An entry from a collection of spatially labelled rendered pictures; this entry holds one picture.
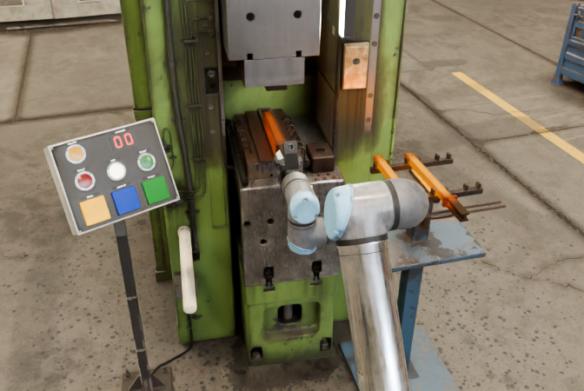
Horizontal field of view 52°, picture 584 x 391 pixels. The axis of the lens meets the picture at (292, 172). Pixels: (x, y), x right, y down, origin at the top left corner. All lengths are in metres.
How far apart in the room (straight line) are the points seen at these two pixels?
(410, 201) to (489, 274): 2.02
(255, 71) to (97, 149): 0.56
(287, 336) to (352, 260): 1.34
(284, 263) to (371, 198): 1.07
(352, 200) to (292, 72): 0.81
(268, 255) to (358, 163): 0.51
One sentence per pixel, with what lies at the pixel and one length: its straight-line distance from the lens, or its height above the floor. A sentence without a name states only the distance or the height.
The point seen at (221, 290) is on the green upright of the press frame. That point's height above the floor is 0.29.
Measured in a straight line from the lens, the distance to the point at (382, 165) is 2.13.
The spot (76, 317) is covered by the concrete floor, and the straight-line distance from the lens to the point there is 3.09.
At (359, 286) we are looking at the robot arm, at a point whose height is 1.17.
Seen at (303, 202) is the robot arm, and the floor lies 1.06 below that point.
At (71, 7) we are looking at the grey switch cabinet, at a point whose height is 0.21.
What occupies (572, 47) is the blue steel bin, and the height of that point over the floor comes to 0.35.
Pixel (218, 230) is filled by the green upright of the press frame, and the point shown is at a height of 0.61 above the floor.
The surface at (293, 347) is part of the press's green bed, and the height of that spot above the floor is 0.09.
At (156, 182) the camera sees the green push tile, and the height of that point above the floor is 1.03.
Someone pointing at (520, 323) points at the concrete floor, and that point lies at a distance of 3.10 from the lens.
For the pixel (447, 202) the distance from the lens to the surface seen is 1.99.
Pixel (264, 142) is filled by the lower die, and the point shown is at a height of 0.99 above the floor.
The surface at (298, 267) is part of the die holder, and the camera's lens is 2.36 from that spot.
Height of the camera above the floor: 2.04
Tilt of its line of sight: 31 degrees down
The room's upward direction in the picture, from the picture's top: straight up
